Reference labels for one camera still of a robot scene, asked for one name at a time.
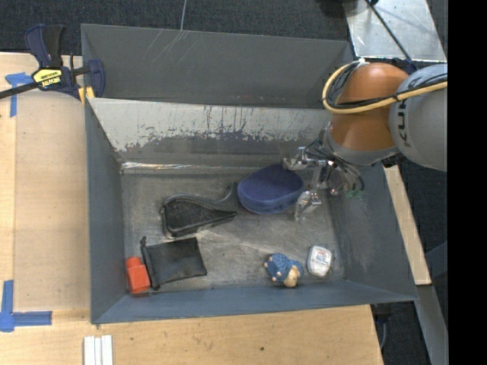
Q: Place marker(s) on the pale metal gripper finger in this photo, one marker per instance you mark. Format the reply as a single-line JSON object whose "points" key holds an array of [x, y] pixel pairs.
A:
{"points": [[307, 203], [298, 161]]}

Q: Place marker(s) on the white small packet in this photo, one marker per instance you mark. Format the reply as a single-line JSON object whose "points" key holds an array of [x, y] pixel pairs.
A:
{"points": [[319, 261]]}

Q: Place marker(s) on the blue and tan toy animal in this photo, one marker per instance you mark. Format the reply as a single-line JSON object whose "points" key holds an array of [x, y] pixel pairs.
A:
{"points": [[282, 267]]}

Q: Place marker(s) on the grey metal bin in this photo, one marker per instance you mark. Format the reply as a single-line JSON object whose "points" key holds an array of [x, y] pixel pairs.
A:
{"points": [[228, 70]]}

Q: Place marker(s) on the black mesh pouch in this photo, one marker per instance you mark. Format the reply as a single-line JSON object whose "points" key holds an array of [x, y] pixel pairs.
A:
{"points": [[190, 213]]}

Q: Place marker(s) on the red block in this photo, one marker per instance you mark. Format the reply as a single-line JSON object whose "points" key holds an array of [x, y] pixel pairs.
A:
{"points": [[137, 276]]}

